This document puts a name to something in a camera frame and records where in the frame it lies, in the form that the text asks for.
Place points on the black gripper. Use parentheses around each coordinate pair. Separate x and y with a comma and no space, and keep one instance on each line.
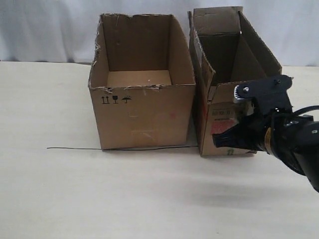
(263,129)

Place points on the narrow taped cardboard box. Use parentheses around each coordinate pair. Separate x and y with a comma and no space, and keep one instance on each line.
(225,50)

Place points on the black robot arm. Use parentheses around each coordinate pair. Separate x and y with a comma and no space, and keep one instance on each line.
(300,152)

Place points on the large open cardboard box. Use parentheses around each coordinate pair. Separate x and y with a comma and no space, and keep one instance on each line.
(141,81)

